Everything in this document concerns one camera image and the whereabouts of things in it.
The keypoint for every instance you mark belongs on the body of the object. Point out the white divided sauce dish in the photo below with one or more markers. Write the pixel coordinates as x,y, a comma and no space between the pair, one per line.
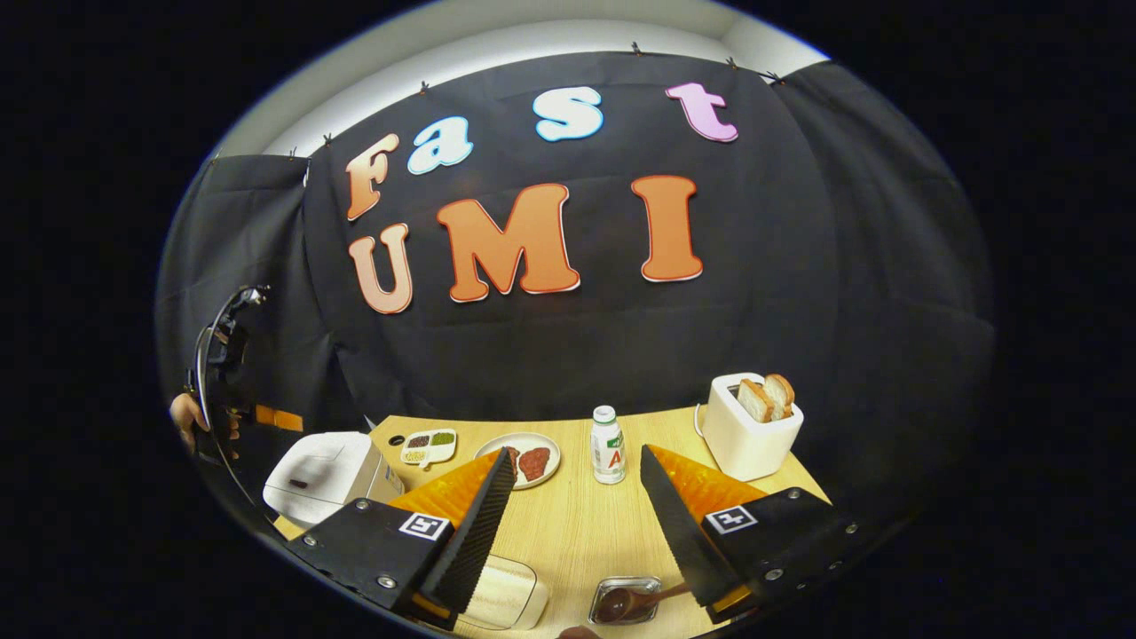
429,448

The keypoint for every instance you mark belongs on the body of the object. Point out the white rice cooker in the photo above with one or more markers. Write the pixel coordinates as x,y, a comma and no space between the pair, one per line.
328,470

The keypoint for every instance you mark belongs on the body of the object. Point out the clear rice container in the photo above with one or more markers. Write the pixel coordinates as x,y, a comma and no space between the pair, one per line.
506,595

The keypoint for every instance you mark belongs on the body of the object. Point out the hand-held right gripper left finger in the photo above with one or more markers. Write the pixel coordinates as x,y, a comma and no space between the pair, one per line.
470,541

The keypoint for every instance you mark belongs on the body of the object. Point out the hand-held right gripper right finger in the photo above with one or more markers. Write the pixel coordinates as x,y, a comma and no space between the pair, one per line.
683,532

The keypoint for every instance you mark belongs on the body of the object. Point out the brown meat piece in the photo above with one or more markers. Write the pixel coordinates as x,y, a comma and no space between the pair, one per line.
512,461
534,463

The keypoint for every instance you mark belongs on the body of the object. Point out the white toaster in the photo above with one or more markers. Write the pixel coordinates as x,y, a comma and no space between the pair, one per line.
745,448

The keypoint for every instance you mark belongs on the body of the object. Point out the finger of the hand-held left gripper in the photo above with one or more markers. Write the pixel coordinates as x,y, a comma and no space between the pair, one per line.
280,418

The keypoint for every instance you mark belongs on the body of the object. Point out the clear chopstick holder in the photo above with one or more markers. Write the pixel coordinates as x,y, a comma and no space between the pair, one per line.
648,615

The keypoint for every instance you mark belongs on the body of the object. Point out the brown wooden spoon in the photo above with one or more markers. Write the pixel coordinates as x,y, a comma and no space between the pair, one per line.
617,605

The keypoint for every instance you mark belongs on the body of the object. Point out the white round plate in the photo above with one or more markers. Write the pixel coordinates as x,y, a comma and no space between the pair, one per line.
532,438

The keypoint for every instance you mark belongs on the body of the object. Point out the white bottle with green label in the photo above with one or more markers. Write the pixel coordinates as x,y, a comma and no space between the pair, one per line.
608,448

